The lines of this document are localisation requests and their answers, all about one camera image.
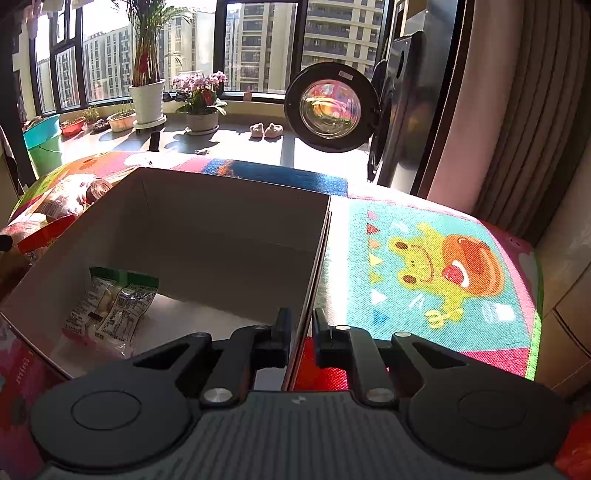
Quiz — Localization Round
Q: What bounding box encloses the green white snack packet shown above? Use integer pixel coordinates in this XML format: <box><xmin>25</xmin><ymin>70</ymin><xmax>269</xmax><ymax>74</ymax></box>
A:
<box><xmin>62</xmin><ymin>267</ymin><xmax>159</xmax><ymax>359</ymax></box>

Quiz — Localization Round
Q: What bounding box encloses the cardboard box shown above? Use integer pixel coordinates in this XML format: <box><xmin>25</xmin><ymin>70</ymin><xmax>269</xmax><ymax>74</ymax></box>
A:
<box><xmin>1</xmin><ymin>168</ymin><xmax>331</xmax><ymax>378</ymax></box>

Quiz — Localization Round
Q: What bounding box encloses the green teal bucket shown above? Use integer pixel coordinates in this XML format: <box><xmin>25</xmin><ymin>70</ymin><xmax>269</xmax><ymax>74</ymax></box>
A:
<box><xmin>24</xmin><ymin>115</ymin><xmax>62</xmax><ymax>178</ymax></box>

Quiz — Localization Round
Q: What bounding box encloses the red small planter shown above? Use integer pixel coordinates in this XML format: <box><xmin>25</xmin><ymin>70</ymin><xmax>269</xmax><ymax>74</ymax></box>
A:
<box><xmin>60</xmin><ymin>117</ymin><xmax>85</xmax><ymax>138</ymax></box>

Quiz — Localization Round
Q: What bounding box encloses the colourful cartoon blanket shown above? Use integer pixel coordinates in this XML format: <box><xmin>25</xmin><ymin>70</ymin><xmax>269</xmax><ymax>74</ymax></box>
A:
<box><xmin>0</xmin><ymin>150</ymin><xmax>591</xmax><ymax>480</ymax></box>

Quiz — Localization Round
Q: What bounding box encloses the small white planter bowl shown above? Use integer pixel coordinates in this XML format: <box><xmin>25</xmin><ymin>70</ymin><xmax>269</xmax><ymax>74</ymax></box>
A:
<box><xmin>107</xmin><ymin>109</ymin><xmax>136</xmax><ymax>133</ymax></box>

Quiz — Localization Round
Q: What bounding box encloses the pink flower pot plant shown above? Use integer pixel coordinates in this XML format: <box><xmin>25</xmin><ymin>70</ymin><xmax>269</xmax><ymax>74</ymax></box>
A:
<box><xmin>172</xmin><ymin>71</ymin><xmax>228</xmax><ymax>136</ymax></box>

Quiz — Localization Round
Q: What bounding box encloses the tall plant in white pot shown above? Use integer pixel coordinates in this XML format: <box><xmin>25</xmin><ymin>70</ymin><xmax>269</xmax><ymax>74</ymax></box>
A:
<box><xmin>114</xmin><ymin>0</ymin><xmax>188</xmax><ymax>131</ymax></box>

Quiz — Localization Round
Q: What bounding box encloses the pair of small slippers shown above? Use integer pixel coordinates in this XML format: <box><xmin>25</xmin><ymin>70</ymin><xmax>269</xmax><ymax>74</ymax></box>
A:
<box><xmin>249</xmin><ymin>123</ymin><xmax>283</xmax><ymax>141</ymax></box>

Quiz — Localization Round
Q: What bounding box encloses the striped curtain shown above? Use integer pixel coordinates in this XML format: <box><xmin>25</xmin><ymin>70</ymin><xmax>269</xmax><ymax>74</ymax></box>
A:
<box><xmin>425</xmin><ymin>1</ymin><xmax>590</xmax><ymax>244</ymax></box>

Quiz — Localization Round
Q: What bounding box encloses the dark washing machine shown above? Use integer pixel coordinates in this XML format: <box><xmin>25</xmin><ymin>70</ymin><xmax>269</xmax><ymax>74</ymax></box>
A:
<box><xmin>367</xmin><ymin>23</ymin><xmax>458</xmax><ymax>198</ymax></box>

